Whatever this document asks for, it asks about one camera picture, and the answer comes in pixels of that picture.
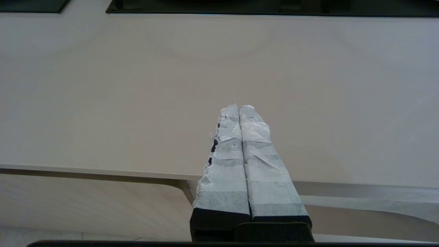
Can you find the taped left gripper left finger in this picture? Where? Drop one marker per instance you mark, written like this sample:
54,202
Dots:
223,178

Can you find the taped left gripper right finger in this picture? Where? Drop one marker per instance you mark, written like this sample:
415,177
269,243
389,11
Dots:
271,185

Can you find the long black induction cooktop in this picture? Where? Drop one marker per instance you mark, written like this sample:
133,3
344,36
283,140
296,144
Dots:
240,7

